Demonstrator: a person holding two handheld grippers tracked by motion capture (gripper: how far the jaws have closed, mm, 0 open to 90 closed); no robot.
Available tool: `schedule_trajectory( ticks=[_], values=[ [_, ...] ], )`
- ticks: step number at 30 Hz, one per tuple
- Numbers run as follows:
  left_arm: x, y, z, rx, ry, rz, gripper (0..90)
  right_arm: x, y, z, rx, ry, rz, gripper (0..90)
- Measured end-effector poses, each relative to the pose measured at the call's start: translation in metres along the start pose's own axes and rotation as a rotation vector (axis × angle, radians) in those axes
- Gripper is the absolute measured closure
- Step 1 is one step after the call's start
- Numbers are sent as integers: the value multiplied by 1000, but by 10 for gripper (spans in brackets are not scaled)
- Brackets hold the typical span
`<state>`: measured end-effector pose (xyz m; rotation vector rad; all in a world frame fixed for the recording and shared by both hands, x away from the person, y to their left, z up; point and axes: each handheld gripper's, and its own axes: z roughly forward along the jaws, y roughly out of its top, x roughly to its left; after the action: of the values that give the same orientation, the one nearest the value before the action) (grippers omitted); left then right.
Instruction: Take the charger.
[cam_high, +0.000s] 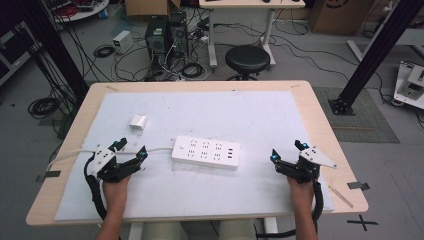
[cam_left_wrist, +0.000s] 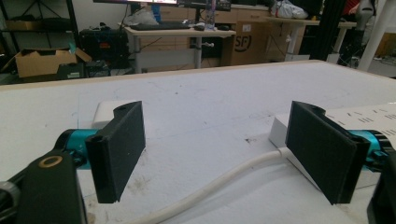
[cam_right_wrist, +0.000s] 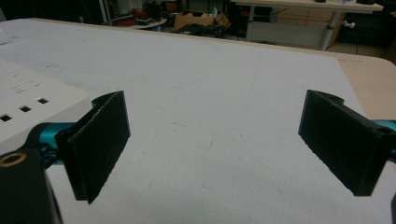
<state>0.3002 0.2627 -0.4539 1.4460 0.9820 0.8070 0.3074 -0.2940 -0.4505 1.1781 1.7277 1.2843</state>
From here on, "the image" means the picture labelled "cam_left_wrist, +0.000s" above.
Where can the black equipment case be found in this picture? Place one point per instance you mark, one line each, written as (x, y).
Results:
(104, 46)

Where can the open cardboard box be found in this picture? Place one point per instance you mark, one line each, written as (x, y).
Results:
(40, 63)

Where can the crumpled grey plastic bag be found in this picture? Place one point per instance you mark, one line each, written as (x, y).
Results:
(141, 18)

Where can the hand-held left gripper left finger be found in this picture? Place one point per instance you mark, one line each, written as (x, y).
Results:
(118, 155)

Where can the black computer mouse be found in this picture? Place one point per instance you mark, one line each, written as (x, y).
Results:
(223, 27)

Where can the wooden desk with grey legs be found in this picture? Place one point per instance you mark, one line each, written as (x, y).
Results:
(180, 33)

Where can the clear water bottle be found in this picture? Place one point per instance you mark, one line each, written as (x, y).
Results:
(210, 15)

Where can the white plastic bag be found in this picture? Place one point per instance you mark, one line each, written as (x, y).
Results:
(288, 11)

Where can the tall printed cardboard box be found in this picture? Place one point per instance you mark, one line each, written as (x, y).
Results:
(250, 43)

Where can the black metal shelf rack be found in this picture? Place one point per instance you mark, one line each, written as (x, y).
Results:
(71, 18)

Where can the black metal stand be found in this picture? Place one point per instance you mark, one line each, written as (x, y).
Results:
(327, 28)

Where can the wooden desk with white legs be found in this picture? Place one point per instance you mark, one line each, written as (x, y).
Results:
(311, 22)

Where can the white slanted pole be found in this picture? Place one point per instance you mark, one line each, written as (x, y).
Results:
(375, 34)

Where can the white plastic block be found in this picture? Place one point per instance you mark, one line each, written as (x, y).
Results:
(104, 115)

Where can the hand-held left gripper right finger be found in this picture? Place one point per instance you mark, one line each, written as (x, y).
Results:
(320, 155)

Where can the black keyboard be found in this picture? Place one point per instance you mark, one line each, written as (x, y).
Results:
(158, 26)

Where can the white power strip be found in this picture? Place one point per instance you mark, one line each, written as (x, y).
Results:
(361, 117)

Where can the black box with green label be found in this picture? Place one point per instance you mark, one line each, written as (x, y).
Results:
(71, 72)

